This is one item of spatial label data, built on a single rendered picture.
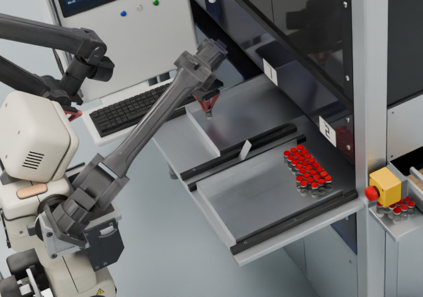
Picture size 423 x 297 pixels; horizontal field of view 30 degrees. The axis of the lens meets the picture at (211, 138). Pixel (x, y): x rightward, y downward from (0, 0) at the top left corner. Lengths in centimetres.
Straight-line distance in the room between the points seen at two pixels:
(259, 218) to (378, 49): 62
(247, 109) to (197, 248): 95
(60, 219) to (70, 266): 35
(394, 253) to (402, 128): 50
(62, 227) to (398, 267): 114
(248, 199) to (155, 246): 118
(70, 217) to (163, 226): 162
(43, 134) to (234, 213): 64
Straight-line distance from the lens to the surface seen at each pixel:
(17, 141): 193
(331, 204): 224
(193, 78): 193
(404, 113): 211
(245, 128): 252
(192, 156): 246
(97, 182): 188
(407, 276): 264
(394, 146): 217
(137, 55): 286
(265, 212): 226
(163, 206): 357
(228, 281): 324
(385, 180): 212
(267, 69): 253
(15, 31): 203
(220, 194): 233
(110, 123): 276
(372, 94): 200
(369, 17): 186
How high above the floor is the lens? 254
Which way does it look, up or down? 41 degrees down
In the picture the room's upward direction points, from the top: 11 degrees counter-clockwise
